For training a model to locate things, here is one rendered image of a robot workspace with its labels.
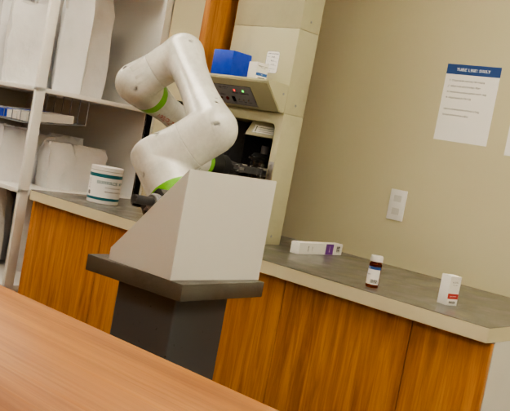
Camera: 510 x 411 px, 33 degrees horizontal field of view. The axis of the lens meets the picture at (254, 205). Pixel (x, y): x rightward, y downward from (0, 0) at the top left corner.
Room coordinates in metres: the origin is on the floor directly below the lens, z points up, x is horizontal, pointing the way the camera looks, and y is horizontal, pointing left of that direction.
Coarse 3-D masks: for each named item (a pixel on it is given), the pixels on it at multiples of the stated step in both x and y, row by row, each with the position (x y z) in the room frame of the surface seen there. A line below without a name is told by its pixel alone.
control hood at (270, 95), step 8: (216, 80) 3.09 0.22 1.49; (224, 80) 3.06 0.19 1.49; (232, 80) 3.03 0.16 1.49; (240, 80) 3.00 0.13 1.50; (248, 80) 2.98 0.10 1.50; (256, 80) 2.95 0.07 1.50; (264, 80) 2.92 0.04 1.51; (256, 88) 2.98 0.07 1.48; (264, 88) 2.95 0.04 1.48; (272, 88) 2.94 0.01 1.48; (280, 88) 2.97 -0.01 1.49; (256, 96) 3.01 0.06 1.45; (264, 96) 2.98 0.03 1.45; (272, 96) 2.95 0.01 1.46; (280, 96) 2.97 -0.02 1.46; (232, 104) 3.13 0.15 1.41; (240, 104) 3.10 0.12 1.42; (264, 104) 3.01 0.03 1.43; (272, 104) 2.98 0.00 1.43; (280, 104) 2.98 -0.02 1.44; (280, 112) 2.99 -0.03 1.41
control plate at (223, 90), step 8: (216, 88) 3.12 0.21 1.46; (224, 88) 3.09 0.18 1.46; (232, 88) 3.06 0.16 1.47; (240, 88) 3.03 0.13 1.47; (248, 88) 3.00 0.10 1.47; (224, 96) 3.12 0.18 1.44; (240, 96) 3.06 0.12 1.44; (248, 96) 3.03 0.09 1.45; (248, 104) 3.07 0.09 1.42; (256, 104) 3.04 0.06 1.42
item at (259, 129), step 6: (252, 126) 3.13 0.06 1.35; (258, 126) 3.11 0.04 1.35; (264, 126) 3.10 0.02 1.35; (270, 126) 3.10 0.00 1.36; (246, 132) 3.14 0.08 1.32; (252, 132) 3.11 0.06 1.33; (258, 132) 3.09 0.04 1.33; (264, 132) 3.09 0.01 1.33; (270, 132) 3.09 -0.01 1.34; (270, 138) 3.08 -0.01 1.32
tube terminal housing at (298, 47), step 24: (240, 48) 3.18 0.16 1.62; (264, 48) 3.10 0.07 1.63; (288, 48) 3.02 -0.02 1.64; (312, 48) 3.07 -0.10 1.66; (288, 72) 3.01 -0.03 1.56; (288, 96) 3.01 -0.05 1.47; (240, 120) 3.25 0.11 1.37; (264, 120) 3.06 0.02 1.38; (288, 120) 3.02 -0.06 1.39; (288, 144) 3.04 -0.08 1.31; (288, 168) 3.06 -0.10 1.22; (288, 192) 3.08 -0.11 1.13
